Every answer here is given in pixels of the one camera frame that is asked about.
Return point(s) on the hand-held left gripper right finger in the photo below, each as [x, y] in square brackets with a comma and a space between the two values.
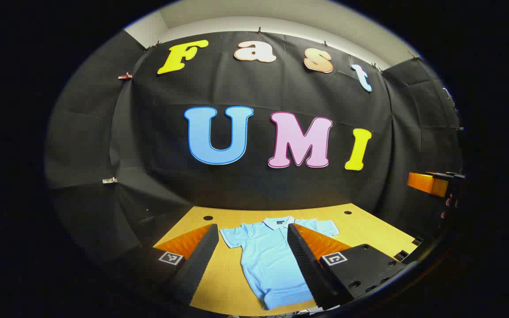
[303, 260]

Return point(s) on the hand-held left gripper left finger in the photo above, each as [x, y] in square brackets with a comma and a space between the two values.
[201, 260]

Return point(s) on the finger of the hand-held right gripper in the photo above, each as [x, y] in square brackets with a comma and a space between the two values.
[427, 183]

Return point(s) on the light blue T-shirt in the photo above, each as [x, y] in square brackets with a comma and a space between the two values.
[263, 260]

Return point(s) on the black backdrop cloth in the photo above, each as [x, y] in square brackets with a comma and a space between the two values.
[254, 190]

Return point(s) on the white metal clip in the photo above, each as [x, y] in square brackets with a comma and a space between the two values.
[109, 180]

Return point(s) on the copper red clip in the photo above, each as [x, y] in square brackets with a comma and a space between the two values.
[125, 76]

